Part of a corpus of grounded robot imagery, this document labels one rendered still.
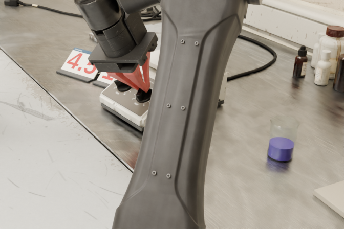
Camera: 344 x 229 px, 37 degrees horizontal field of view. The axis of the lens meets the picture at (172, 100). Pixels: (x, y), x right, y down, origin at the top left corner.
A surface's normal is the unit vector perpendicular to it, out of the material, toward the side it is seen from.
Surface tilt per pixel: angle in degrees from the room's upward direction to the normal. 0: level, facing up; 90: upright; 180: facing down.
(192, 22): 54
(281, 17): 90
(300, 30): 90
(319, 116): 0
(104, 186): 0
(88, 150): 0
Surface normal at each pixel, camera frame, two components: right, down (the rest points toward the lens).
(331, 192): 0.04, -0.91
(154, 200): -0.20, -0.22
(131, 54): -0.35, -0.68
